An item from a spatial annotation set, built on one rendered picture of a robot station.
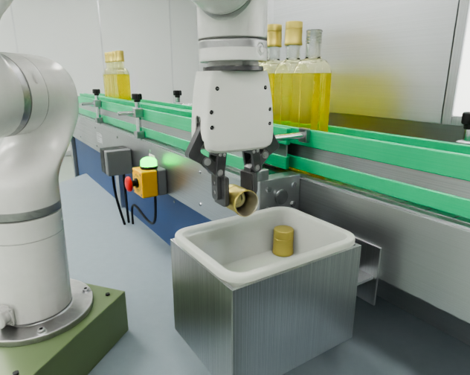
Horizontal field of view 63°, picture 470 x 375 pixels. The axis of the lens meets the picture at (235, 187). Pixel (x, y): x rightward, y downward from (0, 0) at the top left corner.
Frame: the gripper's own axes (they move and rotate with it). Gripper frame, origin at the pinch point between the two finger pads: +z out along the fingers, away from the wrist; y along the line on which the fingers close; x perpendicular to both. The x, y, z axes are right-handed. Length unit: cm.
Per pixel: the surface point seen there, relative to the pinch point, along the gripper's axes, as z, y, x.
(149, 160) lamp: 5, -4, -53
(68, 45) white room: -71, -55, -611
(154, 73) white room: -32, -189, -621
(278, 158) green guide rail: 0.9, -19.6, -17.5
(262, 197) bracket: 6.0, -11.5, -10.8
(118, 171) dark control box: 13, -1, -78
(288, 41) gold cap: -21.3, -24.2, -21.1
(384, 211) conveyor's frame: 5.3, -21.6, 6.8
